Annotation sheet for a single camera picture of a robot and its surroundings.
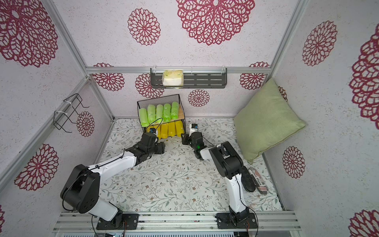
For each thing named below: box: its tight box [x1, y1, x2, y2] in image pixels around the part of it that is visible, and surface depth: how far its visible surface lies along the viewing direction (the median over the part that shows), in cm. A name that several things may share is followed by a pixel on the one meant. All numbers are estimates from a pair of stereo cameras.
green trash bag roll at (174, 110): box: [170, 101, 180, 120], surface depth 98 cm
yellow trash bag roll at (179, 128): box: [175, 120, 185, 138], surface depth 109 cm
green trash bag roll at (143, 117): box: [139, 107, 150, 128], surface depth 96 cm
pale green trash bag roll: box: [155, 104, 164, 123], surface depth 99 cm
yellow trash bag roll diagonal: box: [167, 121, 176, 137], surface depth 108 cm
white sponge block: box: [161, 69, 184, 89], surface depth 92 cm
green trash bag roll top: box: [147, 104, 156, 124], surface depth 98 cm
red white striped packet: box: [248, 167, 269, 196], surface depth 85 cm
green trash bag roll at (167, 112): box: [163, 103, 172, 123], surface depth 99 cm
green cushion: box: [233, 78, 307, 164], surface depth 83 cm
